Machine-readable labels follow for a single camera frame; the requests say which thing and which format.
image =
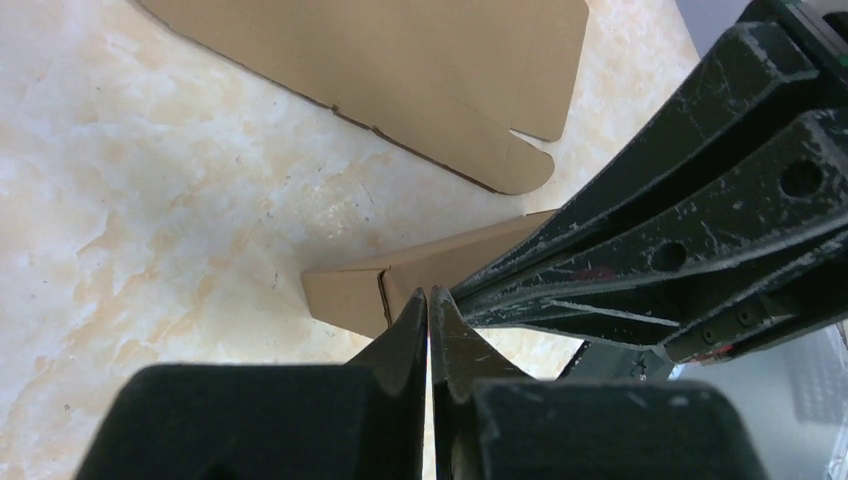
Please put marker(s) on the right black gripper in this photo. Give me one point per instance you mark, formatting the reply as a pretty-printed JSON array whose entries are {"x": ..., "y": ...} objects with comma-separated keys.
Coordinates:
[{"x": 753, "y": 259}]

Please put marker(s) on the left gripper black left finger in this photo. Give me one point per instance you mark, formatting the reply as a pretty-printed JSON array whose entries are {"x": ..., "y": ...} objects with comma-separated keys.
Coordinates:
[{"x": 363, "y": 419}]

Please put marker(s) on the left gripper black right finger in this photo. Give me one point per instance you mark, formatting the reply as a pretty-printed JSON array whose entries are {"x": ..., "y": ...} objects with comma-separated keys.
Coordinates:
[{"x": 493, "y": 421}]

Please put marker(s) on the brown cardboard box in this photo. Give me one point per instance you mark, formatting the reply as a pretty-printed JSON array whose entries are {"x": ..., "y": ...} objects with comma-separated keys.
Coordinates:
[{"x": 367, "y": 296}]

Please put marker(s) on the large brown cardboard sheet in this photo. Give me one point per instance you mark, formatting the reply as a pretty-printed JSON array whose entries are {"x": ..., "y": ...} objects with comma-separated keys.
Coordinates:
[{"x": 465, "y": 84}]

